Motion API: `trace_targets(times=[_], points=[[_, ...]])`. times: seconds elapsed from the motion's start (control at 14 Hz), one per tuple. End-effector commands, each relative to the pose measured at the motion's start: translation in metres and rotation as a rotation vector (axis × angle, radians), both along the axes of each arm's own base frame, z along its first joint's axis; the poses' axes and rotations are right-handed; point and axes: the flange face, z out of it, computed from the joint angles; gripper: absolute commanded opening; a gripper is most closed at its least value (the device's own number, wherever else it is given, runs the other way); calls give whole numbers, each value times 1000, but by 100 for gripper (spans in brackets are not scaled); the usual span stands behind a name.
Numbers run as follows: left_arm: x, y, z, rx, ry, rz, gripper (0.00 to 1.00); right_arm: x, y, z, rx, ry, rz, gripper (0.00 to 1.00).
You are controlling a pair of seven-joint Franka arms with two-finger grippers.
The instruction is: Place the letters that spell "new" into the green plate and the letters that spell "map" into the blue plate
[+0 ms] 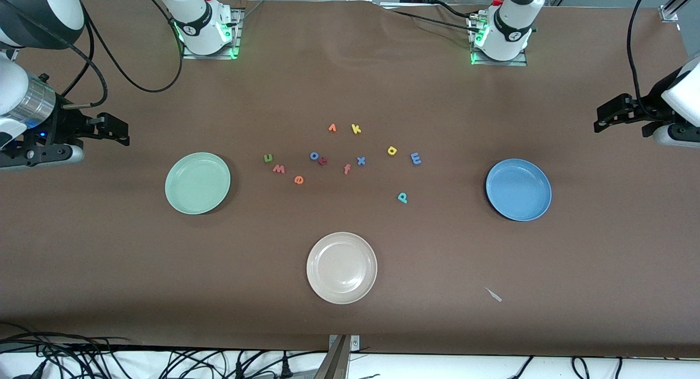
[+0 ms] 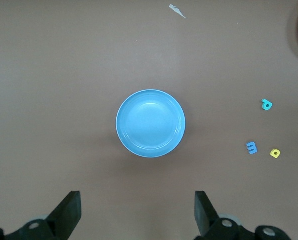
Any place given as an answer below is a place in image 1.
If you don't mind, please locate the green plate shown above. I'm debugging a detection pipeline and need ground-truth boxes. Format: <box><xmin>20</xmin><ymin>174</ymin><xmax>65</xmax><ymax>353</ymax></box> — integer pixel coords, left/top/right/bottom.
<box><xmin>165</xmin><ymin>152</ymin><xmax>231</xmax><ymax>215</ymax></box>

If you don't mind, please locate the blue plate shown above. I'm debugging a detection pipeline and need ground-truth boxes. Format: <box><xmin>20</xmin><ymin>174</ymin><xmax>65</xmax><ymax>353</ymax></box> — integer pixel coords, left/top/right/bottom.
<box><xmin>486</xmin><ymin>159</ymin><xmax>552</xmax><ymax>222</ymax></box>

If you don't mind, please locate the brown table cover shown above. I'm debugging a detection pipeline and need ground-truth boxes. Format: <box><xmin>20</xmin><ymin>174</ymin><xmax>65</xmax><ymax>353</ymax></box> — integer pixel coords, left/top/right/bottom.
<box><xmin>0</xmin><ymin>0</ymin><xmax>700</xmax><ymax>359</ymax></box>

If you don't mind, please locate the beige plate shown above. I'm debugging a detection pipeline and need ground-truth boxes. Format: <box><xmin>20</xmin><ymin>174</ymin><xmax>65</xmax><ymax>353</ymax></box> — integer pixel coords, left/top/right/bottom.
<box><xmin>306</xmin><ymin>232</ymin><xmax>378</xmax><ymax>305</ymax></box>

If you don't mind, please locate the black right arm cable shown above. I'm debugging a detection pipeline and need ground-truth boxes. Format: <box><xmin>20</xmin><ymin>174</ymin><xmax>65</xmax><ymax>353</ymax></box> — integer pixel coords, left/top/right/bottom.
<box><xmin>0</xmin><ymin>0</ymin><xmax>185</xmax><ymax>109</ymax></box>

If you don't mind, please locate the aluminium frame profile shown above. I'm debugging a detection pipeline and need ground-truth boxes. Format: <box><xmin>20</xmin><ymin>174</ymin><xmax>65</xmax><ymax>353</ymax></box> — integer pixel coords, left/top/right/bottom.
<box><xmin>660</xmin><ymin>0</ymin><xmax>700</xmax><ymax>23</ymax></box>

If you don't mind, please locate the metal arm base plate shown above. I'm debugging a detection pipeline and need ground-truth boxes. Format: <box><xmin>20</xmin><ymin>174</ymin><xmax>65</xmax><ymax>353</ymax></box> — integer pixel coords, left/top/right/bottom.
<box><xmin>182</xmin><ymin>7</ymin><xmax>242</xmax><ymax>60</ymax></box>
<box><xmin>469</xmin><ymin>15</ymin><xmax>529</xmax><ymax>67</ymax></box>

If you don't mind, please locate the black base cable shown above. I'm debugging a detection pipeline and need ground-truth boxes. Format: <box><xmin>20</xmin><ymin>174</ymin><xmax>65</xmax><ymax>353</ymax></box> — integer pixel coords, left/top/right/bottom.
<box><xmin>381</xmin><ymin>1</ymin><xmax>482</xmax><ymax>34</ymax></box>

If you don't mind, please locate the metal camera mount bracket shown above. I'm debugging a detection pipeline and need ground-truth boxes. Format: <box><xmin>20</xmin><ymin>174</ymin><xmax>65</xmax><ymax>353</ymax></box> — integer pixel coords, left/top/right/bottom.
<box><xmin>313</xmin><ymin>334</ymin><xmax>360</xmax><ymax>379</ymax></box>

